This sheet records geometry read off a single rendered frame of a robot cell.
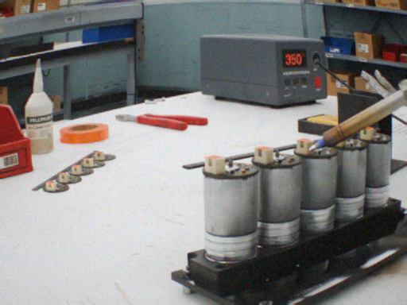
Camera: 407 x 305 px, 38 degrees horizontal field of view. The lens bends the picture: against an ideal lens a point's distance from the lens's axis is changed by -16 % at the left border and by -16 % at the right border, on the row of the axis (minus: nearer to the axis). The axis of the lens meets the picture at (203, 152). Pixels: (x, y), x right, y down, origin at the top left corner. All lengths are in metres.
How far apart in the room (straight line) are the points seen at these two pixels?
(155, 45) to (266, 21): 1.32
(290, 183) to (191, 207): 0.16
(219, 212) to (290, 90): 0.59
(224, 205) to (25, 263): 0.13
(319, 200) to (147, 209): 0.16
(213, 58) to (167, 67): 5.49
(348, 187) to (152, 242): 0.12
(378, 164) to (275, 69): 0.50
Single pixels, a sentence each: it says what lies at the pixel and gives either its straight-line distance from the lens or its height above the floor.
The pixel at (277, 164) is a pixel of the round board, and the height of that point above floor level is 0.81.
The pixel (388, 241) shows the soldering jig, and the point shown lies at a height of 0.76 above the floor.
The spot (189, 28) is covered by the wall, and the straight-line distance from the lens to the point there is 6.23.
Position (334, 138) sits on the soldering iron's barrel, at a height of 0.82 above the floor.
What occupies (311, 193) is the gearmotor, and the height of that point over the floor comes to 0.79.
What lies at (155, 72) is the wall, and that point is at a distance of 6.53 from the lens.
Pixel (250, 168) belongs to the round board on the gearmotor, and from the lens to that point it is 0.31.
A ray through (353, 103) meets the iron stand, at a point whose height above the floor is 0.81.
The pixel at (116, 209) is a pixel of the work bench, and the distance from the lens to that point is 0.47.
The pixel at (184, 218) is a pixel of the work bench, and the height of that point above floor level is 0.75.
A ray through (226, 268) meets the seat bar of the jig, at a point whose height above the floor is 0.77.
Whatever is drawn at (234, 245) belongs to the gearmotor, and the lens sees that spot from 0.30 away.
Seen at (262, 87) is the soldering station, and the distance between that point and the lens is 0.88.
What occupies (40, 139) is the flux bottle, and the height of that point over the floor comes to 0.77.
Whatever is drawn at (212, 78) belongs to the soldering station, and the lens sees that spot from 0.95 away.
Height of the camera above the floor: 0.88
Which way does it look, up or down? 12 degrees down
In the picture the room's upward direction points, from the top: 2 degrees counter-clockwise
